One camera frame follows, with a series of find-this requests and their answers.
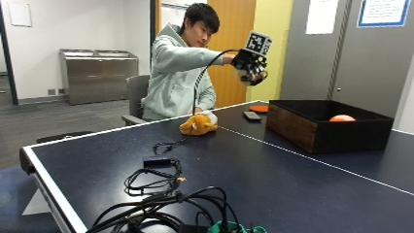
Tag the orange flat disc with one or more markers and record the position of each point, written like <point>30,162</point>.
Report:
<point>259,109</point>

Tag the wooden door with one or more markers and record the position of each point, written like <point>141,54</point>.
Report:
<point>231,48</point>

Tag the white marker cube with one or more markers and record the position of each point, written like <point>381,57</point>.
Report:
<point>259,43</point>

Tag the black remote control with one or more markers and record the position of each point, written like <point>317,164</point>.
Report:
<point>252,116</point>

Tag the the person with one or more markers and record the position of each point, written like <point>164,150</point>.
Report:
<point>176,74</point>

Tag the dark wooden box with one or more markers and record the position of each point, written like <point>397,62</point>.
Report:
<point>301,129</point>

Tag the orange and white plush toy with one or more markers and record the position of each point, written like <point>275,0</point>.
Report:
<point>197,125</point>

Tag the orange ball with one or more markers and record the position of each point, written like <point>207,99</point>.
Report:
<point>342,118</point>

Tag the white paper sheet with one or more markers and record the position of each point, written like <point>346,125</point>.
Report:
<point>321,16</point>

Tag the grey chair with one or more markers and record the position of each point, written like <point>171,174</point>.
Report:
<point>136,97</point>

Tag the small black hub box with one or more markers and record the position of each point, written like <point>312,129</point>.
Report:
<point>156,161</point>

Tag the blue framed notice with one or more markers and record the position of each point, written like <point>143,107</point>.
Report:
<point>384,12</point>

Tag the stainless steel waste bins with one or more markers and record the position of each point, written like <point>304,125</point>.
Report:
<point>99,76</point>

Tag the green plastic object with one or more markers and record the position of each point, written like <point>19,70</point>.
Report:
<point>235,228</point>

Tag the wall outlet plates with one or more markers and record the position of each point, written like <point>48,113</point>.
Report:
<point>55,91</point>

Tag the white wall board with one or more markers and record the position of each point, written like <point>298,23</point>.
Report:
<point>20,13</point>

